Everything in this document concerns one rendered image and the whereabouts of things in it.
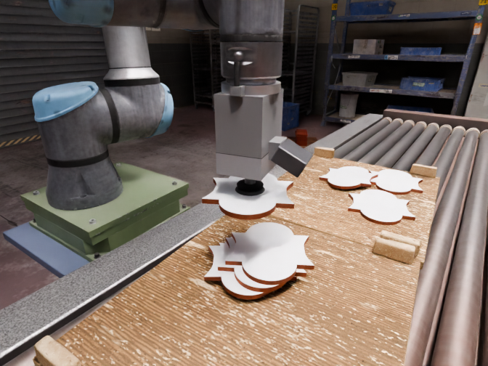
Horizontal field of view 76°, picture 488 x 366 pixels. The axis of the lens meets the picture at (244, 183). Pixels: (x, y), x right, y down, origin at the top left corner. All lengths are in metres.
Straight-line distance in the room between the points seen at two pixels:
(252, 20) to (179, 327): 0.36
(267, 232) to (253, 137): 0.19
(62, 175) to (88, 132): 0.10
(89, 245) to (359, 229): 0.51
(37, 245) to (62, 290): 0.24
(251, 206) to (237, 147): 0.08
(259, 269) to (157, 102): 0.44
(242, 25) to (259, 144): 0.13
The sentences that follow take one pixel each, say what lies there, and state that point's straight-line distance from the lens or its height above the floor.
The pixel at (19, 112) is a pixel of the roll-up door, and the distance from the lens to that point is 5.20.
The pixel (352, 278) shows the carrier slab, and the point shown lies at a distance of 0.51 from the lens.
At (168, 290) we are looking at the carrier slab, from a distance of 0.47.
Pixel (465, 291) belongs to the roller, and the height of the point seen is 0.92.
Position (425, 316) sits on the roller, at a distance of 0.52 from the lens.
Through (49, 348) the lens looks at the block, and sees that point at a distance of 0.42.
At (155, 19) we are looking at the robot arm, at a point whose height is 1.28.
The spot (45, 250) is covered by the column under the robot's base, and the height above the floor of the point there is 0.87.
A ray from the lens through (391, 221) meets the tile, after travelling 0.66.
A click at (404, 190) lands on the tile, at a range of 0.80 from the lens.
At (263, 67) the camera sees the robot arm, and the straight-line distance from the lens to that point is 0.38.
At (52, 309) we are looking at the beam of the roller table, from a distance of 0.54.
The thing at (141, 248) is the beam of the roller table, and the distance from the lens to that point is 0.60.
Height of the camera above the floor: 1.25
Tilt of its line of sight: 24 degrees down
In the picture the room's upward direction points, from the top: straight up
